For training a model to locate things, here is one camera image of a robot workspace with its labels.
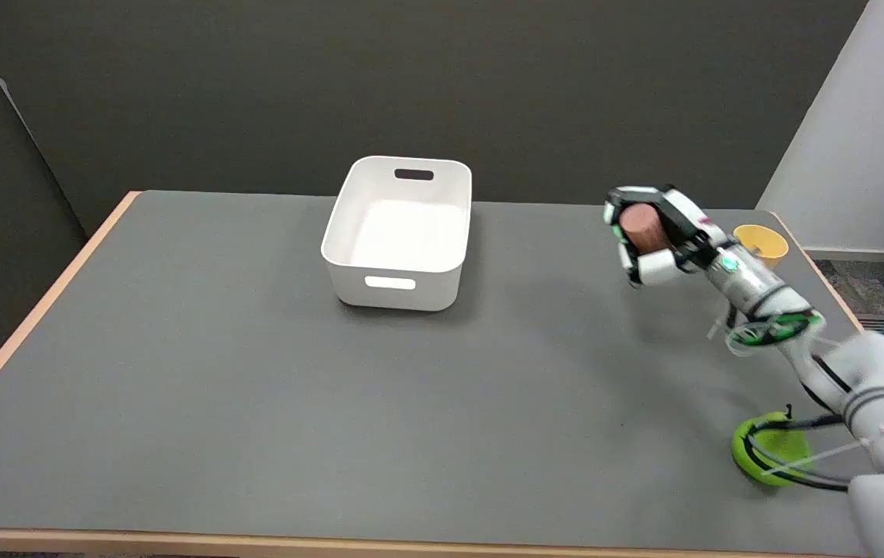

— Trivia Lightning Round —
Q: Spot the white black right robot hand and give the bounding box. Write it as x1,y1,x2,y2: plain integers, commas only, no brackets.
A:
604,185,738,288

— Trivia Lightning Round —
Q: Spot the brown wooden cylinder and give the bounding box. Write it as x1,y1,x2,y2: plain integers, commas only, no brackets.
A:
620,204,672,255

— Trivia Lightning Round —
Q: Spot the white plastic box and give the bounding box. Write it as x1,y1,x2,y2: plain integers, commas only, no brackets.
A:
321,156,473,312

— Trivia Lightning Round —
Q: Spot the yellow cup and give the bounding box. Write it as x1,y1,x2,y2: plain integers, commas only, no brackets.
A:
733,225,789,271

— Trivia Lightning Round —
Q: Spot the green bowl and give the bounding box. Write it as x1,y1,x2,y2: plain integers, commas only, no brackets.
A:
731,412,811,487

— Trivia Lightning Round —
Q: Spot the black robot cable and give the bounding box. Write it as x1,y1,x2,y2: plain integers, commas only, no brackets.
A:
746,415,851,491

